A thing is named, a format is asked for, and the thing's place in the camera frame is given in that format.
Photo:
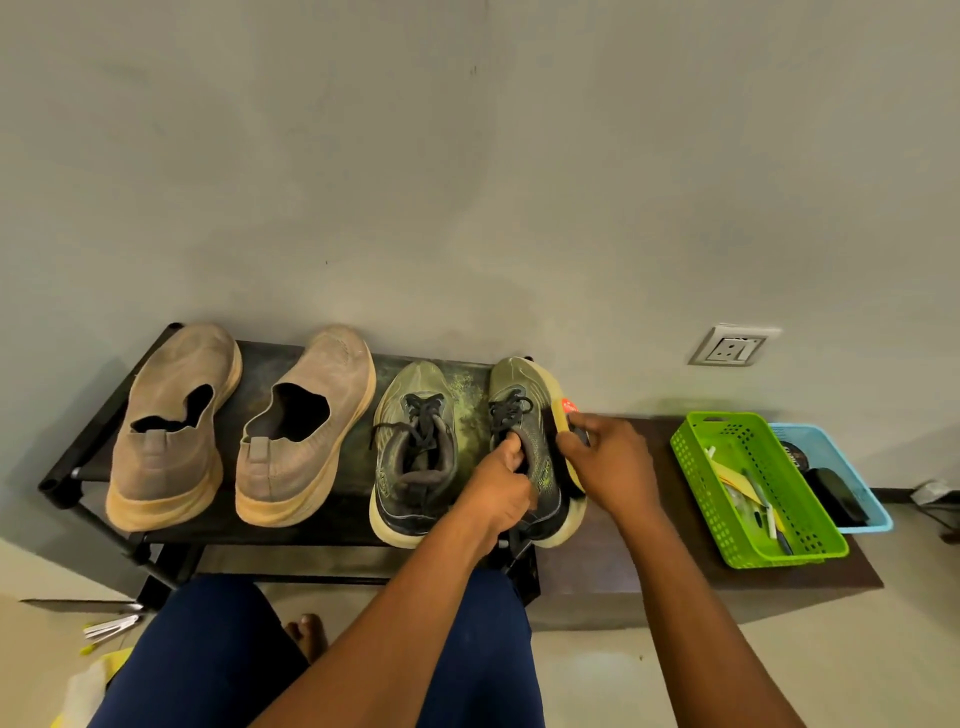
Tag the person's left hand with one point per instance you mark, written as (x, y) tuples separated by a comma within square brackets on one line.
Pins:
[(495, 495)]

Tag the person's right hand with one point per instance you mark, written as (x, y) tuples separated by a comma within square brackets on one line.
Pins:
[(615, 465)]

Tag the yellow-edged shoe shine sponge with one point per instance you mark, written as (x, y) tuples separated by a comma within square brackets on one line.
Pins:
[(568, 405)]

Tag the green sneaker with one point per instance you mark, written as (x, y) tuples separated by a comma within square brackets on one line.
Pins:
[(517, 379), (416, 465)]

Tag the yellow sticky note pad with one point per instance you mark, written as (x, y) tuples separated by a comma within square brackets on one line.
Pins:
[(731, 476)]

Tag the long white chalk stick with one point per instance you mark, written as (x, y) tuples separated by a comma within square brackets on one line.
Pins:
[(769, 521)]

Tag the beige suede shoe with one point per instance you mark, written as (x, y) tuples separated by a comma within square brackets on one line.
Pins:
[(165, 472), (330, 367)]

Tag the person's right forearm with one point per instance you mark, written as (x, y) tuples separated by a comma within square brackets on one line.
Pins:
[(705, 637)]

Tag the person's left forearm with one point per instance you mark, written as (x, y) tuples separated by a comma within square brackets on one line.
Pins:
[(390, 645)]

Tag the dark brown low bench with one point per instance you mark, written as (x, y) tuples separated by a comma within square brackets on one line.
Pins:
[(615, 570)]

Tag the person's left foot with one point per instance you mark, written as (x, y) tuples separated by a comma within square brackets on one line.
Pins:
[(309, 636)]

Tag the green plastic basket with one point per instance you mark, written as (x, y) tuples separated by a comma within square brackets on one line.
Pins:
[(750, 551)]

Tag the round black polish tin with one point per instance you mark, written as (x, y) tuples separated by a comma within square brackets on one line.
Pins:
[(793, 456)]

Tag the light blue plastic basket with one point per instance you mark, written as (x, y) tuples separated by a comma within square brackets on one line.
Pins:
[(832, 446)]

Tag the black metal shoe rack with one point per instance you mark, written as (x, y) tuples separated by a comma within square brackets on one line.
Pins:
[(247, 375)]

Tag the dark skirting strip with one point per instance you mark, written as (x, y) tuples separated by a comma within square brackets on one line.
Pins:
[(892, 495)]

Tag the grey furniture base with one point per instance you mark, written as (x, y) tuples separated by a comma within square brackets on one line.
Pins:
[(930, 493)]

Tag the dark blue trousers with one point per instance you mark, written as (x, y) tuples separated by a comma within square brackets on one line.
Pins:
[(202, 660)]

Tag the white wall socket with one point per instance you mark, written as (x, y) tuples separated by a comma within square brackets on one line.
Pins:
[(731, 347)]

